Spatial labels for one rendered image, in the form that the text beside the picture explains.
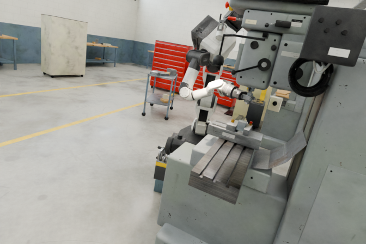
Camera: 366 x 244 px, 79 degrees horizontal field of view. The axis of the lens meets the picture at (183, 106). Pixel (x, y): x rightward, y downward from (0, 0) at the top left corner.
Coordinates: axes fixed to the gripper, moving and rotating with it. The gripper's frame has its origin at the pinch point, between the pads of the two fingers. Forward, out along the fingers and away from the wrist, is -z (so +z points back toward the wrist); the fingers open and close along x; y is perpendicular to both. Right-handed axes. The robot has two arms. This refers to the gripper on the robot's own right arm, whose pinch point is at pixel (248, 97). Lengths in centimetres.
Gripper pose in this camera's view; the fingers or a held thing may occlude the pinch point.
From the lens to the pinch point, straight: 148.2
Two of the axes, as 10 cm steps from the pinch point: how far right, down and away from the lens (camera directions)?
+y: -1.8, 9.4, 2.8
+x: 7.5, -0.5, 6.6
